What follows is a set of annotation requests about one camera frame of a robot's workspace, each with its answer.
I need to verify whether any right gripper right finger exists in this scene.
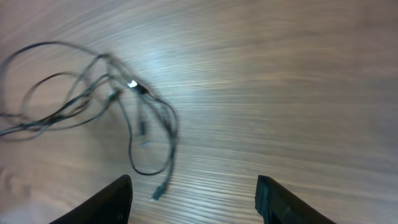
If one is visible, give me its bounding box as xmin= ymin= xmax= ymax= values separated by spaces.
xmin=255 ymin=175 xmax=335 ymax=224

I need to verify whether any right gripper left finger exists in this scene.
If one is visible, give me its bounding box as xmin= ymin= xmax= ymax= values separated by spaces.
xmin=50 ymin=174 xmax=133 ymax=224

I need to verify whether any black usb cable thick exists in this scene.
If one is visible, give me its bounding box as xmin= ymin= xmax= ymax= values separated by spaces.
xmin=1 ymin=41 xmax=179 ymax=201

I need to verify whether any black usb cable thin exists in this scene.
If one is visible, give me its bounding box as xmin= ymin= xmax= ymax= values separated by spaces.
xmin=1 ymin=72 xmax=149 ymax=142

